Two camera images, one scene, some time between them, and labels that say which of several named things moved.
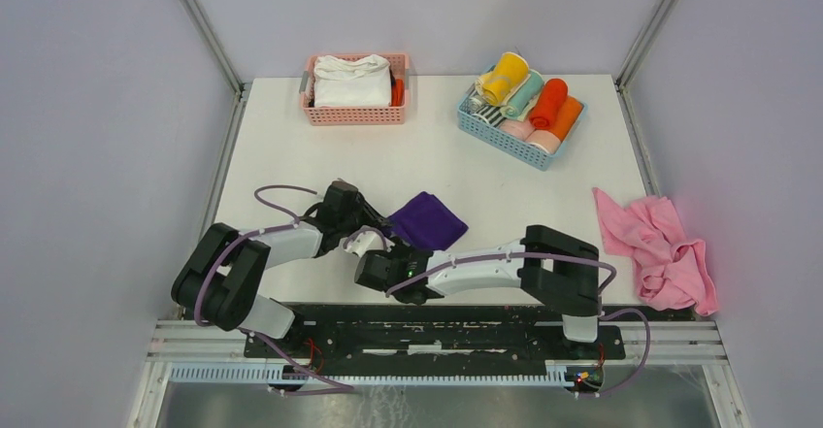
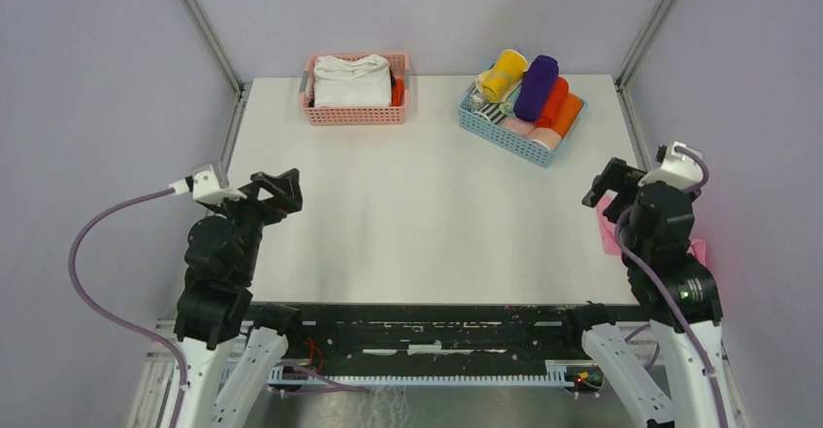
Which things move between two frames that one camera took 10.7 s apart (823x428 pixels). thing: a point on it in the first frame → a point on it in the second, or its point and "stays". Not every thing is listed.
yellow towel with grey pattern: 510,71 stays
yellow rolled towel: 487,86 stays
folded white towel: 363,82 stays
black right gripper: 399,247 → 618,176
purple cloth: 428,221 → 537,85
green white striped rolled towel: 492,115 stays
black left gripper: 370,214 → 286,192
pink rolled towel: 519,129 stays
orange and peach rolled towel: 550,141 stays
